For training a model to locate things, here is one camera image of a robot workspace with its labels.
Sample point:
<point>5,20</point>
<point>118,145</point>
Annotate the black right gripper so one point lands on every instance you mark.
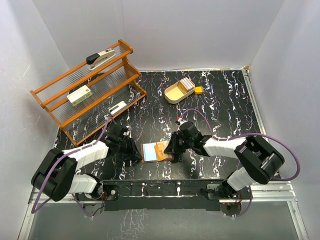
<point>173,144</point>

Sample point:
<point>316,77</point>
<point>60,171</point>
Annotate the yellow tape measure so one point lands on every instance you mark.
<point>198,90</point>

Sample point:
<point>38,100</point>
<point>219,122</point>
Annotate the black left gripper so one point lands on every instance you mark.
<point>133,154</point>

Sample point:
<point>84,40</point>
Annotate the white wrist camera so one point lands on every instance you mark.
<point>128,131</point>
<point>180,121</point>

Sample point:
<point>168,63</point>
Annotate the brown leather card holder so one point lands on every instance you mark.
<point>148,152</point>

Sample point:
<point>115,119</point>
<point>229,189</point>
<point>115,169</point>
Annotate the small white stapler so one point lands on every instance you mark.
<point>117,108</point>

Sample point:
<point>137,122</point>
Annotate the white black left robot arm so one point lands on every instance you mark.
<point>58,168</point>

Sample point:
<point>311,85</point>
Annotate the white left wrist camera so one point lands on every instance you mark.
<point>128,131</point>

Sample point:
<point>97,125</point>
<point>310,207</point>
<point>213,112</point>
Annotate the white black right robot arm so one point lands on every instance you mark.
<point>260,160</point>

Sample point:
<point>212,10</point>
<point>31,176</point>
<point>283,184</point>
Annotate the orange credit card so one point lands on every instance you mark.
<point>160,151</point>

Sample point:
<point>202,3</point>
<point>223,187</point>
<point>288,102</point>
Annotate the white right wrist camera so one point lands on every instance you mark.
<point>180,121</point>

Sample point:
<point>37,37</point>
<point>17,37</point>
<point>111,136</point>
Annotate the beige oval tray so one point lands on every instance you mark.
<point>176,93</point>

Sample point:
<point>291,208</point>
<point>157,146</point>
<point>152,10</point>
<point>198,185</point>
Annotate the orange wooden shelf rack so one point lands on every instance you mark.
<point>110,83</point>

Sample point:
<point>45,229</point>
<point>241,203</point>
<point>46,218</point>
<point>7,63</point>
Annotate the black white stapler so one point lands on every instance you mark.
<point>98,59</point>

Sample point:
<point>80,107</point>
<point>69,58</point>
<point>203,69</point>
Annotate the white red staples box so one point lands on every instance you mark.
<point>79,95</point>

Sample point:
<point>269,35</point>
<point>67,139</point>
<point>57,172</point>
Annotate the stack of credit cards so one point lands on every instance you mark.
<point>187,83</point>

